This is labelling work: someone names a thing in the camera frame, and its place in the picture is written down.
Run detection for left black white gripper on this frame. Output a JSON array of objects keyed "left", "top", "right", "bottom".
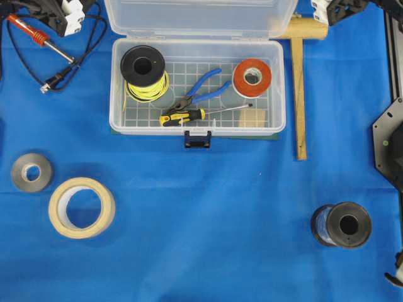
[{"left": 30, "top": 0, "right": 85, "bottom": 37}]

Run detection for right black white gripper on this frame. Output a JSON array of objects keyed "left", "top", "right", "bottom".
[{"left": 310, "top": 0, "right": 367, "bottom": 26}]

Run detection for clear plastic tool box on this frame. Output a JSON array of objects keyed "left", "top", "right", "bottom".
[{"left": 105, "top": 1, "right": 297, "bottom": 137}]

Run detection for black box latch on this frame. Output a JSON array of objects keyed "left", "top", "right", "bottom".
[{"left": 184, "top": 131, "right": 212, "bottom": 148}]

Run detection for wooden mallet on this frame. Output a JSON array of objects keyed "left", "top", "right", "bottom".
[{"left": 278, "top": 14, "right": 328, "bottom": 161}]

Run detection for red tape roll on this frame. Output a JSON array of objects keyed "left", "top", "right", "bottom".
[{"left": 232, "top": 59, "right": 272, "bottom": 99}]

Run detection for small wooden block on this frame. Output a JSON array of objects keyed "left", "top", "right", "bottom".
[{"left": 237, "top": 109, "right": 267, "bottom": 128}]

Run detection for yellow black screwdriver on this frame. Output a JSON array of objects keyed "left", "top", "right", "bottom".
[{"left": 159, "top": 103, "right": 253, "bottom": 126}]

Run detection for grey tape roll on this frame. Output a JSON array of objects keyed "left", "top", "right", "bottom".
[{"left": 11, "top": 153, "right": 53, "bottom": 193}]

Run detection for beige masking tape roll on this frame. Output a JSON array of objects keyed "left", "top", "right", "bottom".
[{"left": 48, "top": 177, "right": 116, "bottom": 240}]

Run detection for blue table cloth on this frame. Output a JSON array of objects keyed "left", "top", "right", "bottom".
[{"left": 1, "top": 5, "right": 402, "bottom": 301}]

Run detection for red handled soldering iron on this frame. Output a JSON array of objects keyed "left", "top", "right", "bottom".
[{"left": 7, "top": 14, "right": 74, "bottom": 64}]

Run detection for aluminium frame rail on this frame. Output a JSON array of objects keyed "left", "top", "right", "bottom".
[{"left": 383, "top": 12, "right": 402, "bottom": 103}]

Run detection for black soldering iron cable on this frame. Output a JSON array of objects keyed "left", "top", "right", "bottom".
[{"left": 6, "top": 0, "right": 108, "bottom": 94}]

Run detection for yellow wire spool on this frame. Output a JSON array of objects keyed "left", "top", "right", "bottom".
[{"left": 120, "top": 45, "right": 170, "bottom": 104}]

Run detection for blue handled pliers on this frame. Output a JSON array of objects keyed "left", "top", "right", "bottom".
[{"left": 166, "top": 67, "right": 232, "bottom": 114}]

